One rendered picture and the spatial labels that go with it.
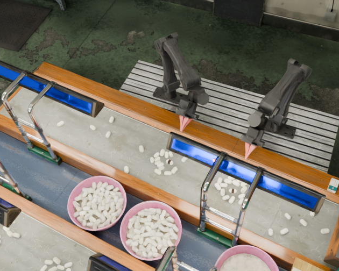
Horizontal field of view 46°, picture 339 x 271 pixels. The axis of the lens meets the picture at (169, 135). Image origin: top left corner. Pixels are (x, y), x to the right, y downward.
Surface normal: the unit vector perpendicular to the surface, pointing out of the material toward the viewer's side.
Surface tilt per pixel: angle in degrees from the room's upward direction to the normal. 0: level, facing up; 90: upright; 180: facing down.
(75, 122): 0
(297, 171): 0
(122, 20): 0
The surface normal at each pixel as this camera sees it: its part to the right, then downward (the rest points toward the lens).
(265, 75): -0.04, -0.57
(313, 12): -0.40, 0.74
